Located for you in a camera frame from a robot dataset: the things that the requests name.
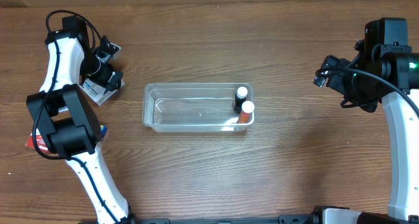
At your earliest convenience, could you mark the white medicine box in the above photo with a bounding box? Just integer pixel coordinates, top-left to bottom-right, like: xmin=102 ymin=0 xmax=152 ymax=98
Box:
xmin=79 ymin=79 xmax=117 ymax=105

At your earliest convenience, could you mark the orange bottle white cap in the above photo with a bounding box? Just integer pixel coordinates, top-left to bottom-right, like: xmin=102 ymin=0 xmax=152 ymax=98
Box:
xmin=237 ymin=101 xmax=255 ymax=124

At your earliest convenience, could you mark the black bottle white cap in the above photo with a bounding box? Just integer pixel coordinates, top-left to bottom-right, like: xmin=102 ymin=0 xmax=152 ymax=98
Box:
xmin=232 ymin=86 xmax=248 ymax=114

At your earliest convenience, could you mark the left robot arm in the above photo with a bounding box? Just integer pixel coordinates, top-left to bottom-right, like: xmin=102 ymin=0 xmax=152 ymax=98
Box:
xmin=26 ymin=10 xmax=135 ymax=223

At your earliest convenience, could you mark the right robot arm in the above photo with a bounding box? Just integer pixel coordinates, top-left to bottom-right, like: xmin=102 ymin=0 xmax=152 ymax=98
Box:
xmin=306 ymin=18 xmax=418 ymax=223

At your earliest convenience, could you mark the clear plastic container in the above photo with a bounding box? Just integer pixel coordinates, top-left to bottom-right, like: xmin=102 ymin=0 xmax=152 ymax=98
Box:
xmin=142 ymin=83 xmax=255 ymax=133

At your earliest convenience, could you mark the blue medicine box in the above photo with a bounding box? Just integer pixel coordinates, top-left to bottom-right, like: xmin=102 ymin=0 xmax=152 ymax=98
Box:
xmin=100 ymin=125 xmax=107 ymax=141

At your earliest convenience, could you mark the red medicine box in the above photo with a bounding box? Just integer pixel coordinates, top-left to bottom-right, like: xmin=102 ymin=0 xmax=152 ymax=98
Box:
xmin=25 ymin=129 xmax=50 ymax=154

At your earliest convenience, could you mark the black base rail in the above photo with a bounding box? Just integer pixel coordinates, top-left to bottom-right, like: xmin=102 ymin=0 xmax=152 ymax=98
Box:
xmin=122 ymin=214 xmax=321 ymax=224

